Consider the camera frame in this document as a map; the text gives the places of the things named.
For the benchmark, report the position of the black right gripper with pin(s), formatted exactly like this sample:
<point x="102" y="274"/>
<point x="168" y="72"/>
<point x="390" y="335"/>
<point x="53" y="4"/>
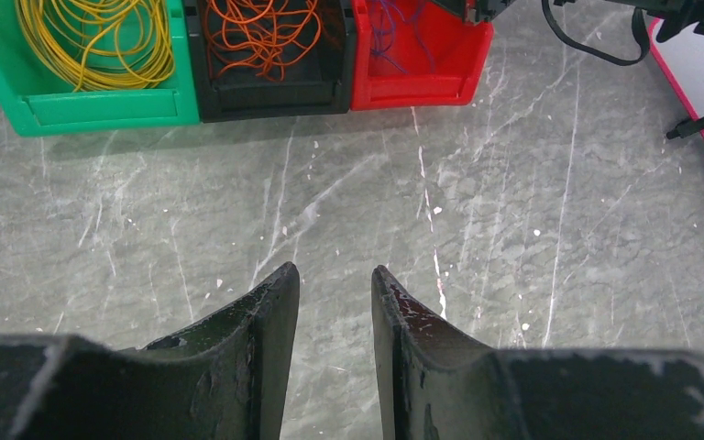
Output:
<point x="474" y="12"/>

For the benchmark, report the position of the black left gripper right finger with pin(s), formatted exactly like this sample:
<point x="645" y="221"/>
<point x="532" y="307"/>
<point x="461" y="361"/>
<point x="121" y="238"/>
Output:
<point x="436" y="382"/>

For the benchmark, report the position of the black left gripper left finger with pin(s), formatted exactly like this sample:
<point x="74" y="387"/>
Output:
<point x="223" y="377"/>

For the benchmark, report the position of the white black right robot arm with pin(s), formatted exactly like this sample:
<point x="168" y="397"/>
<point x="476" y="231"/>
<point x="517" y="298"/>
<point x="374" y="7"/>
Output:
<point x="674" y="15"/>

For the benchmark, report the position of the red plastic bin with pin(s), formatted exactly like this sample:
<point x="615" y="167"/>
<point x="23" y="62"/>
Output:
<point x="413" y="53"/>

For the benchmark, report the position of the black plastic bin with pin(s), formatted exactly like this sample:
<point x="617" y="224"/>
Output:
<point x="257" y="59"/>

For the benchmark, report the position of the black whiteboard clip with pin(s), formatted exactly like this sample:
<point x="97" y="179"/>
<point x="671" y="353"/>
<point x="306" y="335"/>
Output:
<point x="686" y="128"/>

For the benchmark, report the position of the green plastic bin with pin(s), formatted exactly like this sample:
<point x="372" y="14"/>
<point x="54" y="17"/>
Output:
<point x="80" y="66"/>

